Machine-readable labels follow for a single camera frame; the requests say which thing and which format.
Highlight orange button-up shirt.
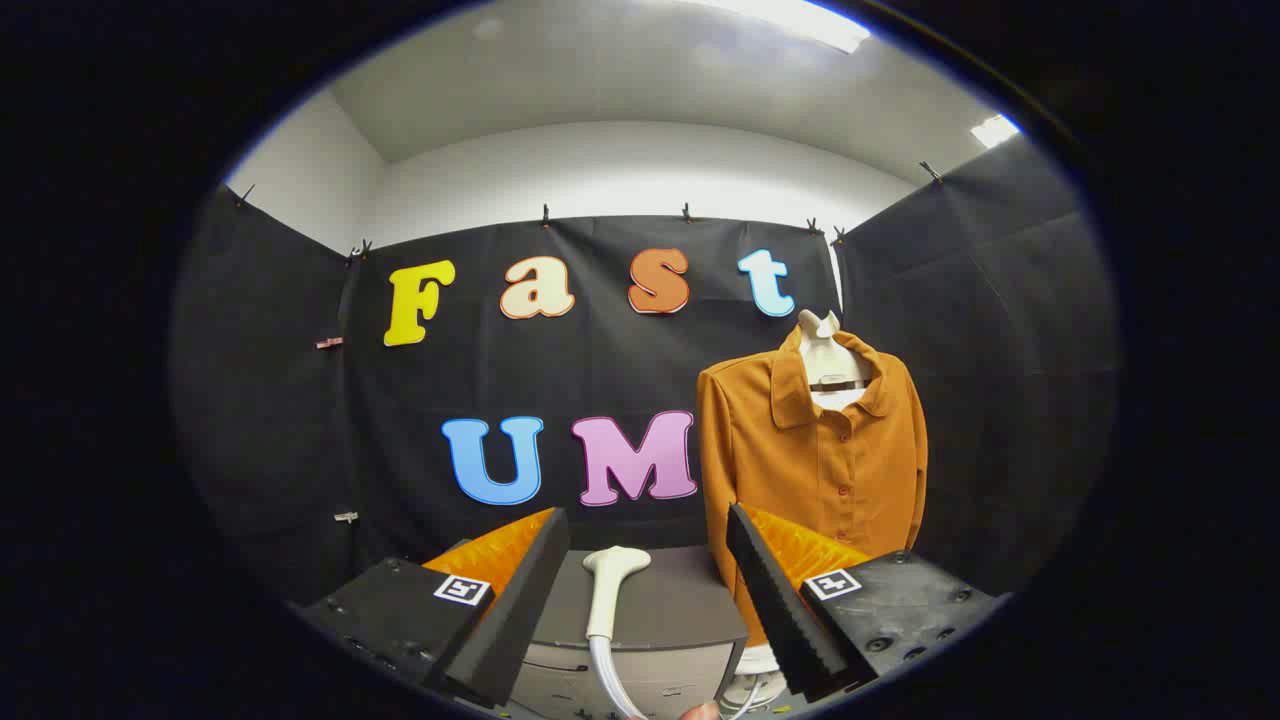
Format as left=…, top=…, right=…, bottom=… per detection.
left=696, top=325, right=929, bottom=646

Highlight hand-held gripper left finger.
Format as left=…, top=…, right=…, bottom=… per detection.
left=300, top=507, right=571, bottom=709

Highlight white clothes hanger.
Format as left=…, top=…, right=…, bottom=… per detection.
left=797, top=309, right=881, bottom=411

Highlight long ceiling light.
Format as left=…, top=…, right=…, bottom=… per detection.
left=690, top=0, right=871, bottom=54

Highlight translucent steamer hose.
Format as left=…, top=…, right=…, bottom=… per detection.
left=588, top=636, right=763, bottom=720

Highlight grey drawer cabinet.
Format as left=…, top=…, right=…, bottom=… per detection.
left=510, top=545, right=749, bottom=720

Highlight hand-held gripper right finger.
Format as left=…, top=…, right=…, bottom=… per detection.
left=726, top=503, right=1006, bottom=703

